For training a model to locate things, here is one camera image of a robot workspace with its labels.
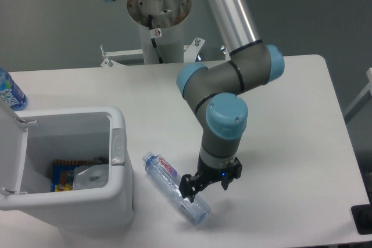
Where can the white metal base frame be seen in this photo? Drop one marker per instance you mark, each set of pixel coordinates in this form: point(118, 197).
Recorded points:
point(197, 51)

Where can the blue labelled bottle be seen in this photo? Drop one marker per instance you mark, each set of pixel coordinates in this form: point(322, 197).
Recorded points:
point(11, 94)

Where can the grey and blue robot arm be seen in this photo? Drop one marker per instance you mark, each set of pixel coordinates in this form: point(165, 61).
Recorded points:
point(213, 93)

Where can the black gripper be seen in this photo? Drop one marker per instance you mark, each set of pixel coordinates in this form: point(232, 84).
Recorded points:
point(210, 170)

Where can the blue yellow snack wrapper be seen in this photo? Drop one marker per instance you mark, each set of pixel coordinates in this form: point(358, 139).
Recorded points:
point(63, 173)

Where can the clear plastic water bottle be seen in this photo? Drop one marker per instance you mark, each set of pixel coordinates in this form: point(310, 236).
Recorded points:
point(168, 180)

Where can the white plastic trash can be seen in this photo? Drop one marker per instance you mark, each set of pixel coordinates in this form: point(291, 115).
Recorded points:
point(31, 140)

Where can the white frame at right edge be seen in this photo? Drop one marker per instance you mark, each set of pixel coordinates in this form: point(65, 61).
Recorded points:
point(361, 99)

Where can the white paper bag trash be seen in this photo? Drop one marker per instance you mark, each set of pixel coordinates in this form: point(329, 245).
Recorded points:
point(90, 177)

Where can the black table clamp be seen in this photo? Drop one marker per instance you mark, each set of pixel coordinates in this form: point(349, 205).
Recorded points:
point(362, 218)

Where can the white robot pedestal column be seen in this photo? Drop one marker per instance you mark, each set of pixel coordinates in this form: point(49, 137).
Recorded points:
point(160, 22)

